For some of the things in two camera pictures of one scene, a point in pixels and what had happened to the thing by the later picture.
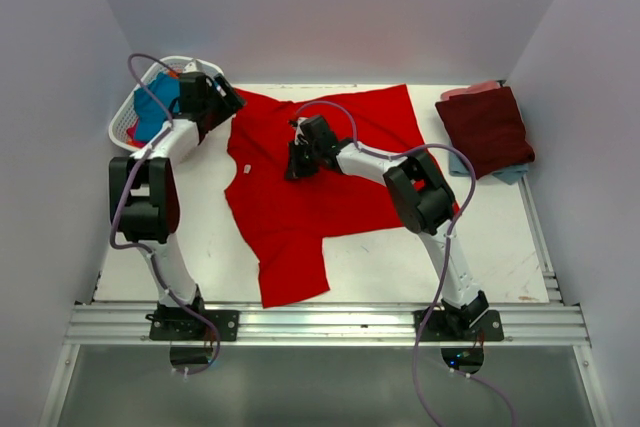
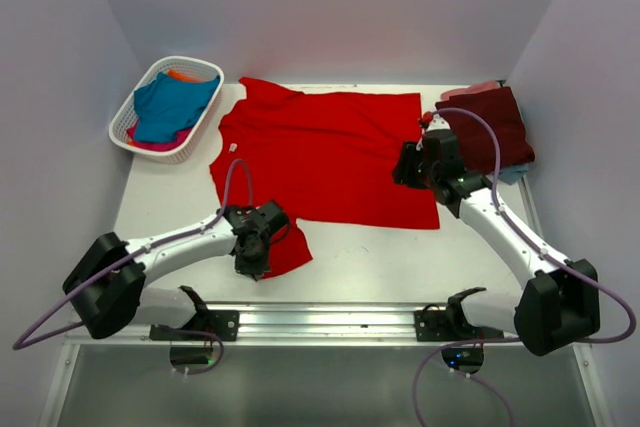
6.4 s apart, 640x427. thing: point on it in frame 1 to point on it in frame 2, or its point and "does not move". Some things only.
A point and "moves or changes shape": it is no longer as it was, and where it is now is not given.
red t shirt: x=288 y=216 moves or changes shape
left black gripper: x=230 y=103 to x=254 y=269
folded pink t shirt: x=476 y=88 does not move
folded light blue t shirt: x=457 y=166 does not move
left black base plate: x=176 y=325 does not move
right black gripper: x=297 y=171 to x=403 y=172
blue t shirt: x=151 y=114 does not move
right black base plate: x=443 y=326 does not move
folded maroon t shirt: x=486 y=129 does not move
